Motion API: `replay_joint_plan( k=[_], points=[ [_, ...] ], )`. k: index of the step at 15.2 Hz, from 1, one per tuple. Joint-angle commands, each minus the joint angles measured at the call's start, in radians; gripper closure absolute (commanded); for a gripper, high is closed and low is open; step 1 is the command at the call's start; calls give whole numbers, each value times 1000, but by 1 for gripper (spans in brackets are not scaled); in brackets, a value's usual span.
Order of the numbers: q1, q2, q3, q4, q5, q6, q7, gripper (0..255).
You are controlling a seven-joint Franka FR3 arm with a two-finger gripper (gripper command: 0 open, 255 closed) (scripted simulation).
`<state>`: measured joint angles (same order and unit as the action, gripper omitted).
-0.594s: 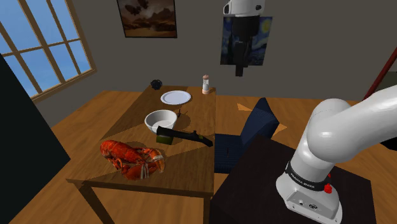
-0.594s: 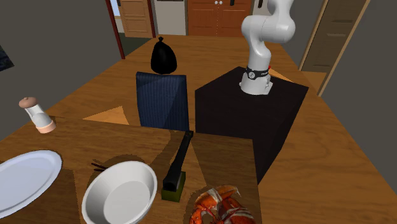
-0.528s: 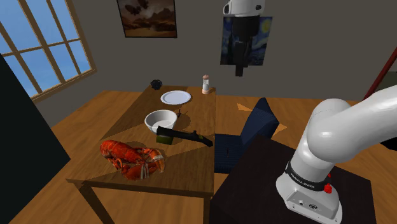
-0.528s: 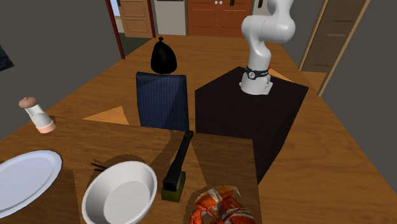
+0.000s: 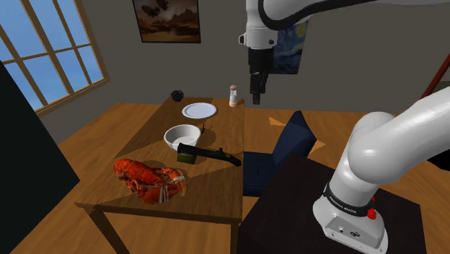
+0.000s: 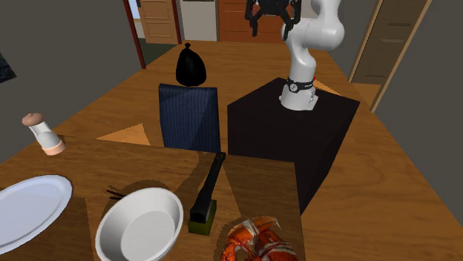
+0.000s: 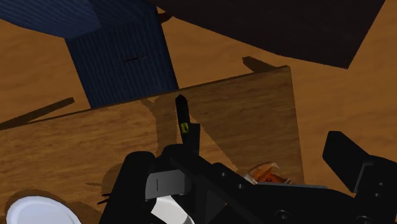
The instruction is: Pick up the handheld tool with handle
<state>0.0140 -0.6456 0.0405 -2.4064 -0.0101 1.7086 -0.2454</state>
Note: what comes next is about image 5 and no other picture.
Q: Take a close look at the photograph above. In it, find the brown landscape wall picture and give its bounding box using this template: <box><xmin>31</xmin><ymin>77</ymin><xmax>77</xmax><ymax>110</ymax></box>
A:
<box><xmin>132</xmin><ymin>0</ymin><xmax>202</xmax><ymax>44</ymax></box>

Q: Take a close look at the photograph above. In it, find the dark blue chair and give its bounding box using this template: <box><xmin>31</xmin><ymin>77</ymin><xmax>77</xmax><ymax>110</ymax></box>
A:
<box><xmin>242</xmin><ymin>110</ymin><xmax>317</xmax><ymax>198</ymax></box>

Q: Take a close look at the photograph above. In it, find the dark robot stand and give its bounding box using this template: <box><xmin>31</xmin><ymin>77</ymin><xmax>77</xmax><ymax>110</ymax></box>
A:
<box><xmin>237</xmin><ymin>153</ymin><xmax>428</xmax><ymax>254</ymax></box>

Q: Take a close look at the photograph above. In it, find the white plate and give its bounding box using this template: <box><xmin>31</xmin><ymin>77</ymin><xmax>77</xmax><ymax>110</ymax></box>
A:
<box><xmin>181</xmin><ymin>102</ymin><xmax>217</xmax><ymax>120</ymax></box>

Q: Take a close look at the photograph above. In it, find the white bowl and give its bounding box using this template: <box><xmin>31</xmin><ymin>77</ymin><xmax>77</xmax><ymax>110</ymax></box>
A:
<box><xmin>163</xmin><ymin>123</ymin><xmax>202</xmax><ymax>152</ymax></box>

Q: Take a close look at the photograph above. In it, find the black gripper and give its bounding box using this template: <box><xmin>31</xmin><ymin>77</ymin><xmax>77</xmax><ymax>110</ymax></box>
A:
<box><xmin>247</xmin><ymin>47</ymin><xmax>275</xmax><ymax>105</ymax></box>

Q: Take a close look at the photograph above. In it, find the blue starry wall picture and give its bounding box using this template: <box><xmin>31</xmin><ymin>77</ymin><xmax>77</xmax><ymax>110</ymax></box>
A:
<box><xmin>271</xmin><ymin>20</ymin><xmax>309</xmax><ymax>76</ymax></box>

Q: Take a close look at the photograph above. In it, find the wooden table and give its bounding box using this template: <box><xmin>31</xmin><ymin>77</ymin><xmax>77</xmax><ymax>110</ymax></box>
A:
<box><xmin>74</xmin><ymin>96</ymin><xmax>246</xmax><ymax>254</ymax></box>

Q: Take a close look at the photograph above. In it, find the large black cabinet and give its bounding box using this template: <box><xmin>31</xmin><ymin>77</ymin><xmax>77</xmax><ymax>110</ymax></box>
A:
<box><xmin>0</xmin><ymin>60</ymin><xmax>81</xmax><ymax>254</ymax></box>

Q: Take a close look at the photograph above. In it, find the red lobster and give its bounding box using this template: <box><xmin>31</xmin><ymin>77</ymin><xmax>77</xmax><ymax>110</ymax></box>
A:
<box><xmin>112</xmin><ymin>158</ymin><xmax>188</xmax><ymax>205</ymax></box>

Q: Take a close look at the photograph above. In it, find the window with wooden frame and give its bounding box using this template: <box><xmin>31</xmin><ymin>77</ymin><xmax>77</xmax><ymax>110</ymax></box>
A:
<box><xmin>0</xmin><ymin>0</ymin><xmax>110</xmax><ymax>118</ymax></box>

